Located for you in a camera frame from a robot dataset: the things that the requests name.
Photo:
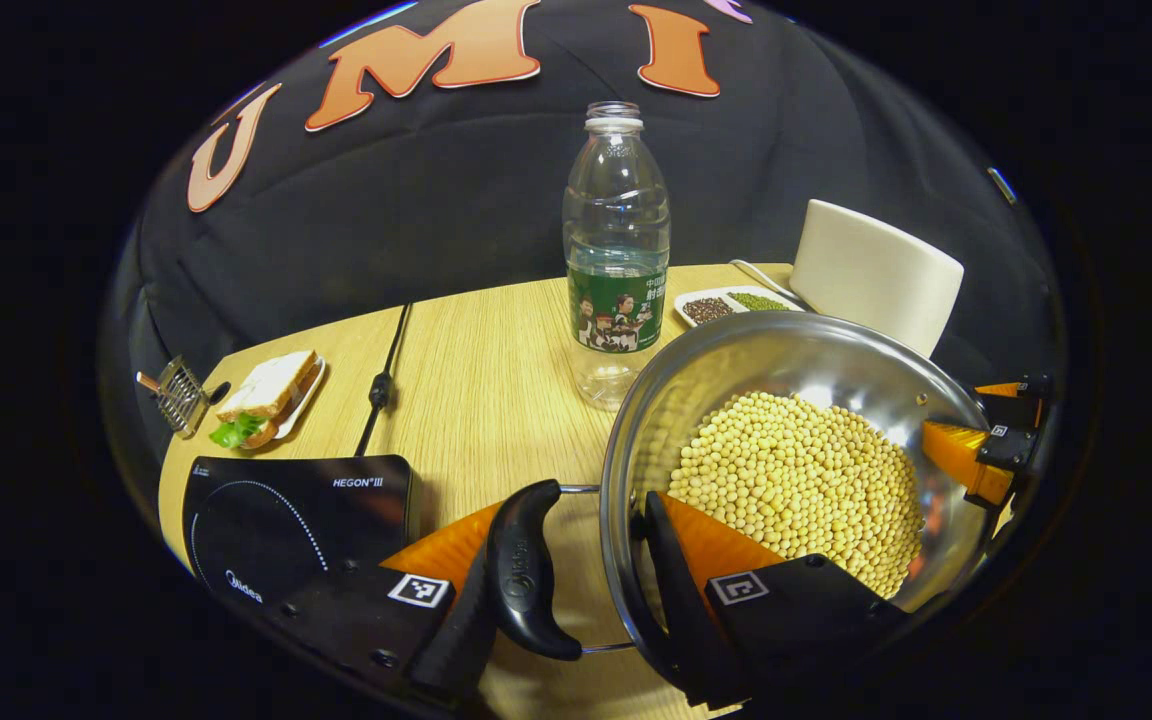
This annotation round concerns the black backdrop cloth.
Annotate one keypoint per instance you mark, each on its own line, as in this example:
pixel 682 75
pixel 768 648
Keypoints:
pixel 386 220

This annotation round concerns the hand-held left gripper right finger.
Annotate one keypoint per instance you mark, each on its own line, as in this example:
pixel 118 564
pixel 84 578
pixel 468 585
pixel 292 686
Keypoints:
pixel 681 610

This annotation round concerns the pile of yellow soybeans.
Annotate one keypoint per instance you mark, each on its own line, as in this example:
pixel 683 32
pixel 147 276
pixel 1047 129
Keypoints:
pixel 796 480

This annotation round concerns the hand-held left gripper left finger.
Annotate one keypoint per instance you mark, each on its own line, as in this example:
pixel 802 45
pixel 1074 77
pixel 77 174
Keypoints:
pixel 456 640

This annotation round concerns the sandwich with lettuce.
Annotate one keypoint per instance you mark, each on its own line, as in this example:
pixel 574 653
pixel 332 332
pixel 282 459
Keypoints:
pixel 266 395

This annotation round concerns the small black round object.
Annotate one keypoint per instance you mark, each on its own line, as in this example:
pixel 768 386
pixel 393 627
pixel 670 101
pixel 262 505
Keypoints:
pixel 219 392

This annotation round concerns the white divided dish with beans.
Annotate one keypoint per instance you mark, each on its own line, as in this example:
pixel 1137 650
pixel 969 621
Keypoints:
pixel 726 303

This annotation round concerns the black induction cooktop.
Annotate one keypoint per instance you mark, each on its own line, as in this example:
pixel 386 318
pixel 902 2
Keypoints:
pixel 276 520

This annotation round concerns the clear plastic bottle green label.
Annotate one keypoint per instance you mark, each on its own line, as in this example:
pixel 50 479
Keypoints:
pixel 616 220

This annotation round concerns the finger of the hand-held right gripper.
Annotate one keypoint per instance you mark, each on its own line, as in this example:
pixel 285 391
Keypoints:
pixel 961 455
pixel 998 389

